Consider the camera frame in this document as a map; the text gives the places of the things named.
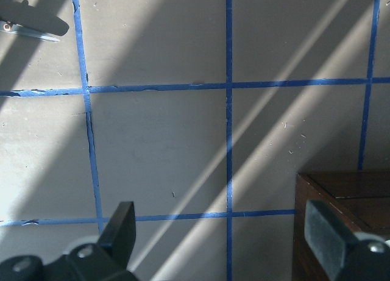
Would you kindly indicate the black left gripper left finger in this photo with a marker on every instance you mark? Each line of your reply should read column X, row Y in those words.
column 118, row 237

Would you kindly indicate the orange handled scissors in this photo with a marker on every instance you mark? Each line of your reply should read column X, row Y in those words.
column 21, row 18

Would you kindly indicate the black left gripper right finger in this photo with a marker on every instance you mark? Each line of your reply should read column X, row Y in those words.
column 328, row 238

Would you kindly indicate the dark brown wooden cabinet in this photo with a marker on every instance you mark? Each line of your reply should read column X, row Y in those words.
column 360, row 199

